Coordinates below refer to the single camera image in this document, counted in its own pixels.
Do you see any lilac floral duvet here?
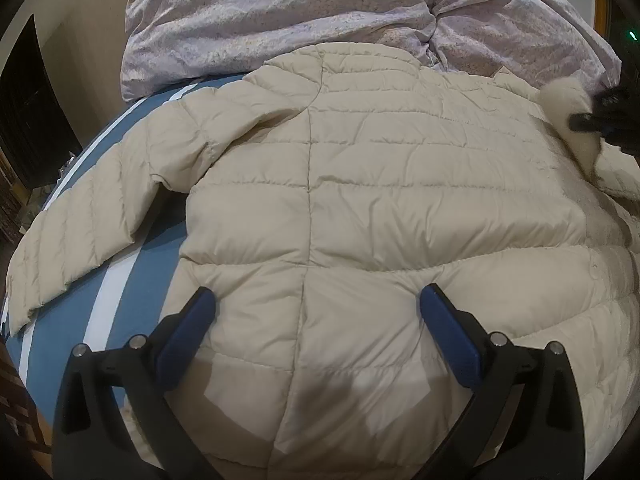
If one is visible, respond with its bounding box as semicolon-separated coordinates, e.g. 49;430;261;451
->
120;0;622;101

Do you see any beige puffer down jacket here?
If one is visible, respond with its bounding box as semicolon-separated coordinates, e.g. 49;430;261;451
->
4;44;639;479

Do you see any blue white striped bed sheet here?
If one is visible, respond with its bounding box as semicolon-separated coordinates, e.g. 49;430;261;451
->
0;72;249;436

